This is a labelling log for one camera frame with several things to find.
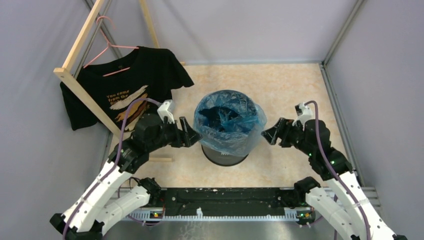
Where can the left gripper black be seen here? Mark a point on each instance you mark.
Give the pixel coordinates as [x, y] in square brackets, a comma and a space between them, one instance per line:
[185, 137]

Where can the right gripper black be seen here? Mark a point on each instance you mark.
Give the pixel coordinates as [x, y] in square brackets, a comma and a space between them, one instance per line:
[281, 130]

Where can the dark round trash bin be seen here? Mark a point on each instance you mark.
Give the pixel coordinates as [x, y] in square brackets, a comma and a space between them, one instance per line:
[220, 159]

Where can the blue plastic trash bag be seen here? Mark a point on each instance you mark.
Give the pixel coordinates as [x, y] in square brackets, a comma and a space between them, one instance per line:
[229, 122]

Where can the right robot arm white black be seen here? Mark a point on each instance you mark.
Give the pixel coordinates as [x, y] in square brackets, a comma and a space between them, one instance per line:
[349, 212]

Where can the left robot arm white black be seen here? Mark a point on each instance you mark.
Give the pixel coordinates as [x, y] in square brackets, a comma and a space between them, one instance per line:
[92, 216]

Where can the black printed t-shirt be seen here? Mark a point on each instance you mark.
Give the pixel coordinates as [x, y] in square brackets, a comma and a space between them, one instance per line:
[132, 82]

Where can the pink clothes hanger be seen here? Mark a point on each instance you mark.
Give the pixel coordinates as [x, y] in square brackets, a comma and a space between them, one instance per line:
[109, 44]

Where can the wooden clothes rack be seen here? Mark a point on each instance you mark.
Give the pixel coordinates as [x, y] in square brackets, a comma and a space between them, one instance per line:
[99, 76]

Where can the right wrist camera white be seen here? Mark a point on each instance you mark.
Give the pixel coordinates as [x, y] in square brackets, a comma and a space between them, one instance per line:
[304, 114]

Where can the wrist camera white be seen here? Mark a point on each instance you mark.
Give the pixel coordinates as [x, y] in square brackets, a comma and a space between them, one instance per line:
[165, 111]
[304, 114]

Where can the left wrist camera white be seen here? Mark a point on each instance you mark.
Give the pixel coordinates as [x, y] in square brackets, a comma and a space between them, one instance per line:
[165, 111]

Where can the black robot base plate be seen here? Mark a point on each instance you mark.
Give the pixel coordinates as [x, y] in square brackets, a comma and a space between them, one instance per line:
[228, 202]

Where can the aluminium frame rail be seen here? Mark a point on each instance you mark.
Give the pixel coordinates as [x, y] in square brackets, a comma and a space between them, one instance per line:
[154, 213]

